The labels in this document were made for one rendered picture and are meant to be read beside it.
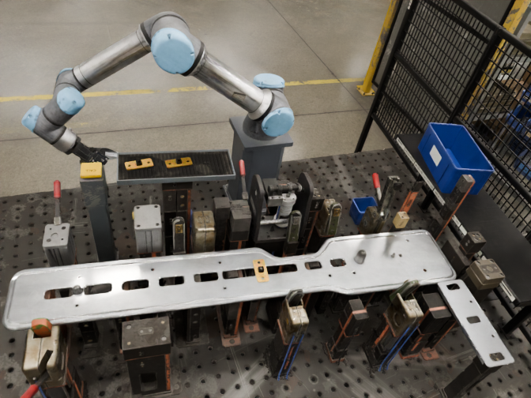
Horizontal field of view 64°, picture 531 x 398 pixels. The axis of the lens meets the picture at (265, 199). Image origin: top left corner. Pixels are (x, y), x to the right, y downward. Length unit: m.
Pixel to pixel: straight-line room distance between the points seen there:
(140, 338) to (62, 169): 2.21
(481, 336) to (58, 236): 1.29
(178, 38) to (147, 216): 0.52
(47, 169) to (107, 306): 2.10
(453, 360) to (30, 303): 1.40
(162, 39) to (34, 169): 2.17
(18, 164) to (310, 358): 2.47
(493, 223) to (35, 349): 1.54
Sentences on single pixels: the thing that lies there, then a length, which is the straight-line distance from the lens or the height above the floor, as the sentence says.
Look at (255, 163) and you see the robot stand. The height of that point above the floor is 1.00.
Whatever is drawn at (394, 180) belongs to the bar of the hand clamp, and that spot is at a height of 1.20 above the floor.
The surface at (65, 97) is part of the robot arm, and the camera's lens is 1.43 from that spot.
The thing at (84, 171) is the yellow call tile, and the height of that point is 1.16.
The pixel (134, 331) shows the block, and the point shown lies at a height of 1.03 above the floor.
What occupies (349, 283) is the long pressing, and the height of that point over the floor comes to 1.00.
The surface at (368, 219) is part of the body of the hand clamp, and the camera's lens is 1.58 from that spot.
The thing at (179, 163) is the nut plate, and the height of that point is 1.17.
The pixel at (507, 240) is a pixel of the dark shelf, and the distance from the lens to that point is 1.78.
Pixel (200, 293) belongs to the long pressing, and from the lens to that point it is 1.28.
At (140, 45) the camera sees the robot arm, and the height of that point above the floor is 1.45.
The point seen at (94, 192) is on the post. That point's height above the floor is 1.09.
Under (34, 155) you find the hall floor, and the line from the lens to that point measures 3.42.
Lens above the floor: 2.07
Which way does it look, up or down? 44 degrees down
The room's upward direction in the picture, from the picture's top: 11 degrees clockwise
